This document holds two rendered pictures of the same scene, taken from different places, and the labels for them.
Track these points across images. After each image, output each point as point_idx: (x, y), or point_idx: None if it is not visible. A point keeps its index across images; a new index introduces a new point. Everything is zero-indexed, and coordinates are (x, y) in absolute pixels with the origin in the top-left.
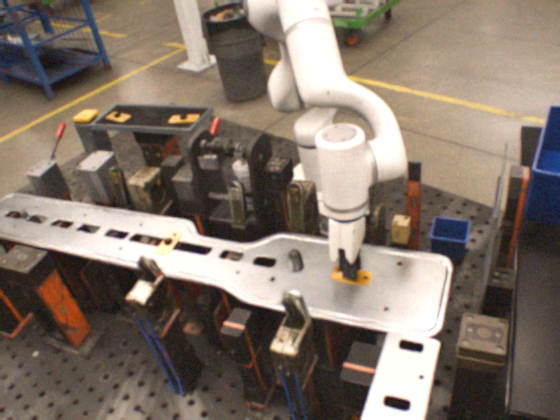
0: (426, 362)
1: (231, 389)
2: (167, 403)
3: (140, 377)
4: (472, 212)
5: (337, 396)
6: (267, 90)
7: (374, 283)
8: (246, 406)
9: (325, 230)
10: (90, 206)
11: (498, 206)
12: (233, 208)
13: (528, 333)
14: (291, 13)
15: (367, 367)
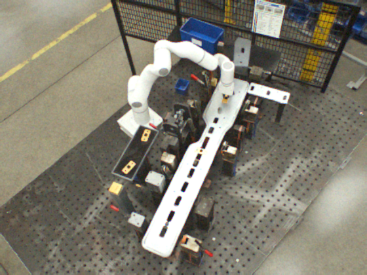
0: (257, 86)
1: None
2: (238, 177)
3: (227, 188)
4: (164, 79)
5: None
6: (135, 103)
7: None
8: (240, 152)
9: (162, 126)
10: (168, 190)
11: (246, 48)
12: (191, 127)
13: (253, 64)
14: (200, 54)
15: (255, 99)
